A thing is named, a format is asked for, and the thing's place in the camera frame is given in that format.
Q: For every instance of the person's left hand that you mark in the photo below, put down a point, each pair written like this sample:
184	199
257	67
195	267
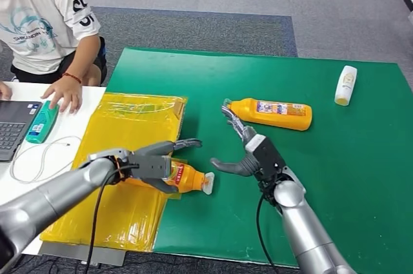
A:
66	92

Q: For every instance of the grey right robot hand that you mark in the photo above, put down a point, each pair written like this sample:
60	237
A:
245	165

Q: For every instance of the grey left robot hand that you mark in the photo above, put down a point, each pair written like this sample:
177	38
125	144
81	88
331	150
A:
153	165

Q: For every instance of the person's right hand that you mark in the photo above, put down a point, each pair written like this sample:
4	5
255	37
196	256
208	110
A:
4	91

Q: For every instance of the teal bottle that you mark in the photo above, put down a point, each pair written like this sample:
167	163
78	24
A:
41	122

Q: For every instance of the orange bottle with clear cap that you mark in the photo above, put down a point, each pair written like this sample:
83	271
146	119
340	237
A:
274	116
190	178

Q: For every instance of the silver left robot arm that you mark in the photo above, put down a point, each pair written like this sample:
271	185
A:
54	199

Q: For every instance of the person's left forearm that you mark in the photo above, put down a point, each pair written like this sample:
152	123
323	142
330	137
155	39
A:
85	56

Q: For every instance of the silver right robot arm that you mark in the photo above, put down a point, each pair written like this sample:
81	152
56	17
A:
306	233

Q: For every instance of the small white bottle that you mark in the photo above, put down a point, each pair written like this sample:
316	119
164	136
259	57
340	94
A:
346	86

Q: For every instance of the dark grey laptop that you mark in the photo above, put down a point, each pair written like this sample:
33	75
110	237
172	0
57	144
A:
13	129

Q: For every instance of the yellow plastic sheet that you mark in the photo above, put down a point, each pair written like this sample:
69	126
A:
129	122

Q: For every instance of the person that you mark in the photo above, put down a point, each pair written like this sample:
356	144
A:
38	20

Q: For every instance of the green table mat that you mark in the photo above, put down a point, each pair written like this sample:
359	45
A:
338	156

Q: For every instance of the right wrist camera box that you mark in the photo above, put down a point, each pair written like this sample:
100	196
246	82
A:
269	156

